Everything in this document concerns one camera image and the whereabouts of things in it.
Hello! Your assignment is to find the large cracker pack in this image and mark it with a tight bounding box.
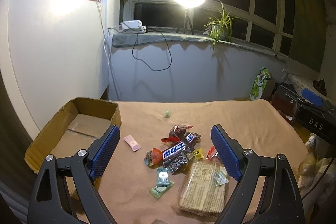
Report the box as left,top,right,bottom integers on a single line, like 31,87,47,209
177,160,229,217

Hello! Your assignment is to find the pink candy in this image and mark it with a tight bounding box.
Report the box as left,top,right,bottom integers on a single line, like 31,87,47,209
123,135,141,152

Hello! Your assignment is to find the small red candy packet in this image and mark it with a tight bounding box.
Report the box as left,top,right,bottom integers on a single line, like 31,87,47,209
206,146,218,160

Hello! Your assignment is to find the yellow candy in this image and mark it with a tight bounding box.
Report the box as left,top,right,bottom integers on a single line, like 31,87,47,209
193,148,204,159

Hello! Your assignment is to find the green mint candy pack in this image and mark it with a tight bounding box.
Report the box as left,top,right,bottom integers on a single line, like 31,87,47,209
149,168,174,200

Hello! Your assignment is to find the small Snickers bar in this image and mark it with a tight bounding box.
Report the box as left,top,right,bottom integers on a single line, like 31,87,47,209
185,132,202,151

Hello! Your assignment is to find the black white patterned packet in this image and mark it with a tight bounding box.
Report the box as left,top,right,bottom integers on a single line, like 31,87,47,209
163,152,194,174

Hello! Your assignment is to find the clear bag dark snack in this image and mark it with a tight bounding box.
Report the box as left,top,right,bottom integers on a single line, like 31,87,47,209
169,124,193,140

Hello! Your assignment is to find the long Snickers bar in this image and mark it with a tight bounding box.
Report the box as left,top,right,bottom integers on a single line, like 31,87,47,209
162,141,191,161

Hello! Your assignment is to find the green skateboard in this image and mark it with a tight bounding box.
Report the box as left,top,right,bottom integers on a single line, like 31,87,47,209
249,67,272,101

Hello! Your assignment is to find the brown cardboard box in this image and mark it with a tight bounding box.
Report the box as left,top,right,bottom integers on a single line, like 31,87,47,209
24,97,123,175

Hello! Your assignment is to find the potted spider plant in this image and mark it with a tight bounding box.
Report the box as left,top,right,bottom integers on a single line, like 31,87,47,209
204,1,239,51

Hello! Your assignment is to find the small green candy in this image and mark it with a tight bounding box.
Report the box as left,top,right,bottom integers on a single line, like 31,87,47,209
163,110,171,118

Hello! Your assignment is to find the white cabinet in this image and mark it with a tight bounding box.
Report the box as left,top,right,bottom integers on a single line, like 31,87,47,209
1,0,107,139

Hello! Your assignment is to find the grey windowsill cloth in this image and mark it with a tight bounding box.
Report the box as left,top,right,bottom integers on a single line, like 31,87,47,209
112,32,288,62

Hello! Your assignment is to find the black hanging cable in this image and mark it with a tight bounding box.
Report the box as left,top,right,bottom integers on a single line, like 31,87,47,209
131,26,177,72

